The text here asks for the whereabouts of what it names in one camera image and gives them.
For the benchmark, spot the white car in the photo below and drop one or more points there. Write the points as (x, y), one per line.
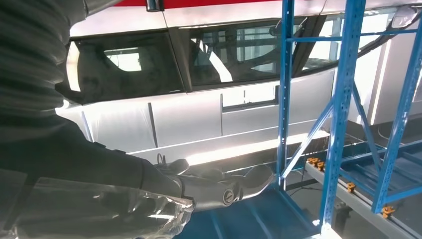
(184, 122)

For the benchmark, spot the red barrier belt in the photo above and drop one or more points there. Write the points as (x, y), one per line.
(214, 3)
(132, 2)

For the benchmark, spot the blue metal storage rack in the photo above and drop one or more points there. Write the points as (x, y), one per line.
(395, 132)

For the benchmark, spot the blue metal shelf rack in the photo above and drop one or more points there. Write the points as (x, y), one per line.
(285, 99)

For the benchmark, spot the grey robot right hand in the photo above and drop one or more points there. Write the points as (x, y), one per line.
(99, 171)

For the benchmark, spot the orange plastic clip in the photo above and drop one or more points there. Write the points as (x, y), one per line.
(388, 212)
(320, 166)
(312, 161)
(351, 187)

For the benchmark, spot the black stanchion post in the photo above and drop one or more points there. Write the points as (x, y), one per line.
(155, 5)

